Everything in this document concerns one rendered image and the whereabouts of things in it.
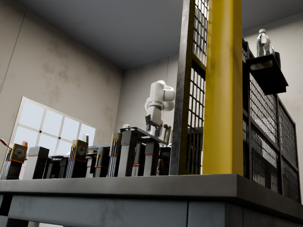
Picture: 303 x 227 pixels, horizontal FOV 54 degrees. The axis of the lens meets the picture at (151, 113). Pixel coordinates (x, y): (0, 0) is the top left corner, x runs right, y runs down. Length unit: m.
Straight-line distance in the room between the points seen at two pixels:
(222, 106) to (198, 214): 0.45
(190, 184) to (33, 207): 0.59
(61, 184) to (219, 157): 0.46
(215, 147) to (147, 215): 0.36
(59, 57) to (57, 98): 0.71
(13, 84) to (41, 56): 0.70
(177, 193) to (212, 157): 0.36
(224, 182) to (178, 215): 0.14
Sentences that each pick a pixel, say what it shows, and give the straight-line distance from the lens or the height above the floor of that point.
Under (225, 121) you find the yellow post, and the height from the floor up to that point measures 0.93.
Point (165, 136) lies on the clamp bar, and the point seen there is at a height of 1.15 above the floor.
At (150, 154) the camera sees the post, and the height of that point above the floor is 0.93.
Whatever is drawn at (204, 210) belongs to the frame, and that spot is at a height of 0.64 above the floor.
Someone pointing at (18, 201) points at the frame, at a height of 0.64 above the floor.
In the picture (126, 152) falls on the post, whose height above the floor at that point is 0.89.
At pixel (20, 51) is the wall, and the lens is 4.94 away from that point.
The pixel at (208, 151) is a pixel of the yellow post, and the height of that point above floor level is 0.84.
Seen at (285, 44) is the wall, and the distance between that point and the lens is 4.57.
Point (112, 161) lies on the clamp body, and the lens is 1.53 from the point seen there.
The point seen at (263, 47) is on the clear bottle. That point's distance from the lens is 1.63.
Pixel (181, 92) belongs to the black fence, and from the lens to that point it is 0.90.
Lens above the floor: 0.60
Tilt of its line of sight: 21 degrees up
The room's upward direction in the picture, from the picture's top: 6 degrees clockwise
